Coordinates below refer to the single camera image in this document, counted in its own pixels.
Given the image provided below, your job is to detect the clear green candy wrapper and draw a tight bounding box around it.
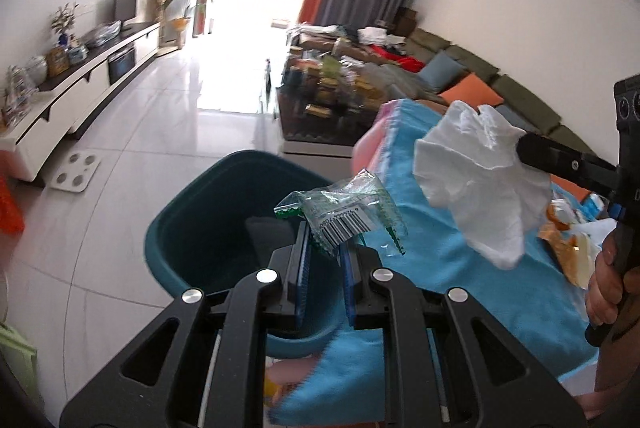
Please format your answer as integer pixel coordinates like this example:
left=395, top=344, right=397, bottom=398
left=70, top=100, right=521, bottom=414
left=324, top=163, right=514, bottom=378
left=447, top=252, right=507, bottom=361
left=273, top=169, right=408, bottom=256

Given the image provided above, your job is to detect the white tissue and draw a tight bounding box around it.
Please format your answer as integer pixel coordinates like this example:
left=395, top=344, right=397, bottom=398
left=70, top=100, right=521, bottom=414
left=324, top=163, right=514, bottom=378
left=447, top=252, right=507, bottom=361
left=412, top=100, right=552, bottom=270

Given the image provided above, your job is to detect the right forearm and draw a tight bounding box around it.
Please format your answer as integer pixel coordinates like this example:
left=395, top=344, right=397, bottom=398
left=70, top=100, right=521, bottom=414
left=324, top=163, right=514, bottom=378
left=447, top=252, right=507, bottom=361
left=575, top=296, right=639, bottom=427

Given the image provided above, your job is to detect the teal plastic trash bin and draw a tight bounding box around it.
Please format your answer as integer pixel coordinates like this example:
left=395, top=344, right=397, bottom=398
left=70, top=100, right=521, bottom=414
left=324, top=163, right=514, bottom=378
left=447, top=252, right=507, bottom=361
left=144, top=150, right=345, bottom=359

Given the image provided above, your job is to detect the right hand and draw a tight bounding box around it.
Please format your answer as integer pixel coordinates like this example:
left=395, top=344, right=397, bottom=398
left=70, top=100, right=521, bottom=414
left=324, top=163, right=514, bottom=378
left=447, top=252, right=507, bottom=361
left=585, top=231, right=639, bottom=326

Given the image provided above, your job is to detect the brown snack wrapper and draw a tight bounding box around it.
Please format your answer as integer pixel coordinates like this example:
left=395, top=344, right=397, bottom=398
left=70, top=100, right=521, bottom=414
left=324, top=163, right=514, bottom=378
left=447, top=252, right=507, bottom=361
left=537, top=199, right=597, bottom=289

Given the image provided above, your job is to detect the blue floral tablecloth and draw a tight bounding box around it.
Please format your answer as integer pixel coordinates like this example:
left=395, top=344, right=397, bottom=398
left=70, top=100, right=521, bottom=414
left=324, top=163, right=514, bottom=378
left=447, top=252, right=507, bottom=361
left=269, top=100, right=598, bottom=426

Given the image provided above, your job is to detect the green sectional sofa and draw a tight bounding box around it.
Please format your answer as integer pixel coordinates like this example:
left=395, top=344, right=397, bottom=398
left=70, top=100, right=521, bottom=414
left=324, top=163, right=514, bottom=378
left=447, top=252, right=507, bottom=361
left=369, top=26, right=599, bottom=160

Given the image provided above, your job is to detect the cluttered coffee table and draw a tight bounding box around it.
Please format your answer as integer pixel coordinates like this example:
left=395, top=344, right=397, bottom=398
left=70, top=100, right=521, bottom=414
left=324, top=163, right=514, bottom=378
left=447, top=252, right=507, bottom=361
left=277, top=46, right=392, bottom=148

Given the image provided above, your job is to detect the orange cushion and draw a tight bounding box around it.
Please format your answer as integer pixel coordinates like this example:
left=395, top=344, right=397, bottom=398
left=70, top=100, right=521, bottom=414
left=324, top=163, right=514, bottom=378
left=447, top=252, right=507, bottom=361
left=439, top=73, right=503, bottom=109

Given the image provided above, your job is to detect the grey blue cushion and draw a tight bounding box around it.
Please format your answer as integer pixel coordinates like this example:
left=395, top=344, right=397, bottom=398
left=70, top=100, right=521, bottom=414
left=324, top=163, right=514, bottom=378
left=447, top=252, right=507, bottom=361
left=418, top=50, right=466, bottom=94

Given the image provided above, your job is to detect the white bathroom scale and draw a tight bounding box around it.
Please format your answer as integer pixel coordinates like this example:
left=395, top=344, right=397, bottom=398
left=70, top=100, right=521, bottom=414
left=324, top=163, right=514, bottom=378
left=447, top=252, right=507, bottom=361
left=42, top=149, right=102, bottom=194

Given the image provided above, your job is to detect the orange plastic bag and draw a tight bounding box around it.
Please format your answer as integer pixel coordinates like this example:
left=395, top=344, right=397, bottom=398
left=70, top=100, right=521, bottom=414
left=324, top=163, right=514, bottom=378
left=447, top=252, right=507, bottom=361
left=0, top=177, right=25, bottom=234

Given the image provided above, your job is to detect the white TV cabinet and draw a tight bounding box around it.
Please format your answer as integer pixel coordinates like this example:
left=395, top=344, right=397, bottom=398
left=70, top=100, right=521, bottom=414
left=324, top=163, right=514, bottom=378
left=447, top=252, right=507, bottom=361
left=1, top=23, right=160, bottom=182

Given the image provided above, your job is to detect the small black monitor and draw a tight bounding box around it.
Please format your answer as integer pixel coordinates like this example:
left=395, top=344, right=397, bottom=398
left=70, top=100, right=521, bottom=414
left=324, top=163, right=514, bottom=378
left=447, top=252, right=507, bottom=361
left=114, top=0, right=138, bottom=31

